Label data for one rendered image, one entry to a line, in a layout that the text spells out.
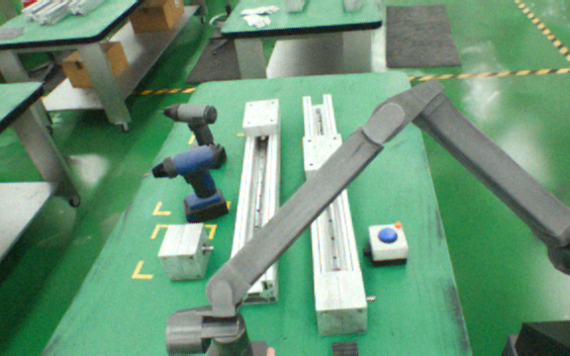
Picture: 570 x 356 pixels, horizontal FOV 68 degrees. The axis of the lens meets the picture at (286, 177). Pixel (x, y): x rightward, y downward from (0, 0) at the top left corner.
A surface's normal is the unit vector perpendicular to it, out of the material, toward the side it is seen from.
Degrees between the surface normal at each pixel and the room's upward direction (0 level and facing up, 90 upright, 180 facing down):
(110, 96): 90
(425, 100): 45
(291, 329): 0
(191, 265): 90
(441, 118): 55
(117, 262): 0
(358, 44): 90
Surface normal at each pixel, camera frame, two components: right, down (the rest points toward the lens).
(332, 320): 0.00, 0.63
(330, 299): -0.11, -0.77
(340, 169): -0.01, -0.07
